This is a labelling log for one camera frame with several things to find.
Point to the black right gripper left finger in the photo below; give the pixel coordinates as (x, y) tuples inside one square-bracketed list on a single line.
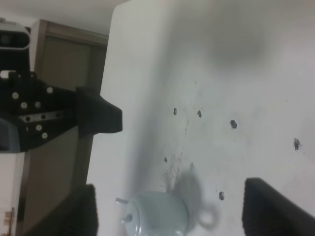
[(76, 215)]

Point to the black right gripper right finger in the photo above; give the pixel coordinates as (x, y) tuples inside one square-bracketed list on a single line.
[(266, 212)]

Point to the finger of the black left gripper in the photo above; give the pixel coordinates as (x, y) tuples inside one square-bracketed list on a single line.
[(95, 115)]

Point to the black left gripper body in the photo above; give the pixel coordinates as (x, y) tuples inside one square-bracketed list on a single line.
[(33, 112)]

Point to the light blue porcelain teapot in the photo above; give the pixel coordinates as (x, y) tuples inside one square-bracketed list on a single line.
[(163, 214)]

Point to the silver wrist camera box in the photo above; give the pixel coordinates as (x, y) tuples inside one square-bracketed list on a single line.
[(15, 40)]

